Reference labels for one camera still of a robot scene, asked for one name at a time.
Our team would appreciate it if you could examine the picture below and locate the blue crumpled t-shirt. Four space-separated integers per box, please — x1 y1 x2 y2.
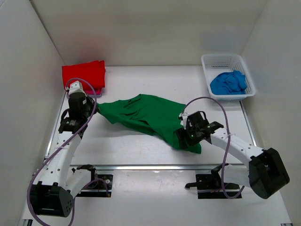
210 70 247 95

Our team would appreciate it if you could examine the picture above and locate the red folded t-shirt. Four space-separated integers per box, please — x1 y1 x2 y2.
62 60 106 89

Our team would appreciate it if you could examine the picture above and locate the aluminium table rail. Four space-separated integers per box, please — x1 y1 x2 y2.
46 98 255 170

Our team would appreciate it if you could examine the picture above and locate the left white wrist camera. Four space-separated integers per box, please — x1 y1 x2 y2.
68 81 84 96

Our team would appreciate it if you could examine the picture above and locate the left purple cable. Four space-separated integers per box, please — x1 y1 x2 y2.
27 77 98 226

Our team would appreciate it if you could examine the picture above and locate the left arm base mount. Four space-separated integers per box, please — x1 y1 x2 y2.
66 164 113 198

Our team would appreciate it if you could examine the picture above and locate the green t-shirt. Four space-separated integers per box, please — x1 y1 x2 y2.
96 93 202 154

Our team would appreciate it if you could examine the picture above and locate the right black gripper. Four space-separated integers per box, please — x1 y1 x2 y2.
176 124 201 150

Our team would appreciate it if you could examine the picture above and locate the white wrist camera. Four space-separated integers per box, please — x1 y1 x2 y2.
178 112 189 129
68 81 84 96

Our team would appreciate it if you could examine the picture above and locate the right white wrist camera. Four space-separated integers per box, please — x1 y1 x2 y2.
178 112 189 129

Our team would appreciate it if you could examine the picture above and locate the white plastic basket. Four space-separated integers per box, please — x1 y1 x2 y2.
201 53 256 101

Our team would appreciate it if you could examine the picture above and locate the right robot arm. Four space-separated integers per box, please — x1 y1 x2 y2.
176 111 290 199

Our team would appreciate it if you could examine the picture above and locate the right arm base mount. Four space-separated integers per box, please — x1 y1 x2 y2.
184 164 227 200

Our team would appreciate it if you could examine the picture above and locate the pink folded t-shirt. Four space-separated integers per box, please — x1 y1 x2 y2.
85 88 102 95

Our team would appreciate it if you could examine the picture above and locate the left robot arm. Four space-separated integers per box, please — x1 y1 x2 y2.
27 92 98 218

